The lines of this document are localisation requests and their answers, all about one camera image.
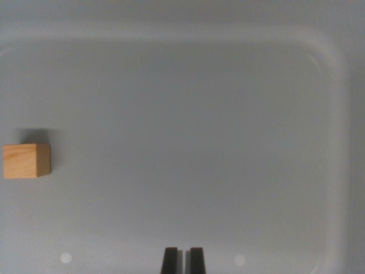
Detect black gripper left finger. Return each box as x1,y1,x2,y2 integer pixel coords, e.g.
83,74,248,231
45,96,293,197
160,247,184,274

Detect grey plastic tray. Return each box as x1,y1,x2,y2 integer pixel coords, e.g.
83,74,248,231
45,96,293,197
0,0,365,274

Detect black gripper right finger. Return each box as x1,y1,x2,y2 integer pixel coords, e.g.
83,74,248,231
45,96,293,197
185,247,207,274

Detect wooden cube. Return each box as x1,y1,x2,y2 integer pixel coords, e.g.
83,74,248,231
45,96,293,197
2,143,52,179

